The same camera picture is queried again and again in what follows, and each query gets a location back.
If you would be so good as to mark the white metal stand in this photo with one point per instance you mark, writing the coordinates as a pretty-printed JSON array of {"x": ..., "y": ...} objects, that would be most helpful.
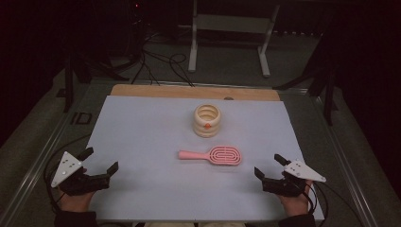
[{"x": 231, "y": 23}]

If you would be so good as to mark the person's left hand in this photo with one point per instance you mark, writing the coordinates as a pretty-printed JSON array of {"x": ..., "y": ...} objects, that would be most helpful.
[{"x": 75, "y": 201}]

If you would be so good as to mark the person's right hand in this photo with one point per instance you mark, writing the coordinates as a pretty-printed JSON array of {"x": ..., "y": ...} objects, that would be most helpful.
[{"x": 294, "y": 203}]

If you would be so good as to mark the aluminium floor rail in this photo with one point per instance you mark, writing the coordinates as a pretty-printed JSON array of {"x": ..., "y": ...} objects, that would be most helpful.
[
  {"x": 31, "y": 176},
  {"x": 350, "y": 176}
]

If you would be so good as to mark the black stand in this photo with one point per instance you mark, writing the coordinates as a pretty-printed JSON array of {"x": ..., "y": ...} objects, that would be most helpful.
[
  {"x": 68, "y": 85},
  {"x": 328, "y": 101}
]

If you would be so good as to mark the cream ribbed cup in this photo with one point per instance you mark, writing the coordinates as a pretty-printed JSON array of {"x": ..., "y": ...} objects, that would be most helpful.
[{"x": 206, "y": 126}]

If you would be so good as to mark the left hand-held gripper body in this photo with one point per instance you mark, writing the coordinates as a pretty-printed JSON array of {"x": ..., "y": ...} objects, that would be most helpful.
[{"x": 66, "y": 167}]

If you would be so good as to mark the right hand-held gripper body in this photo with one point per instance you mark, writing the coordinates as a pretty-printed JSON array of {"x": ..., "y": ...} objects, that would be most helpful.
[{"x": 301, "y": 171}]

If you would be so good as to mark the white table mat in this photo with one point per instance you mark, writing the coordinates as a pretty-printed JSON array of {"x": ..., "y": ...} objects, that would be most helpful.
[{"x": 151, "y": 135}]

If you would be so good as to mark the pink hairbrush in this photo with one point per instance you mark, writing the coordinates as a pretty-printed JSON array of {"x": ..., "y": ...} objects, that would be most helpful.
[{"x": 222, "y": 155}]

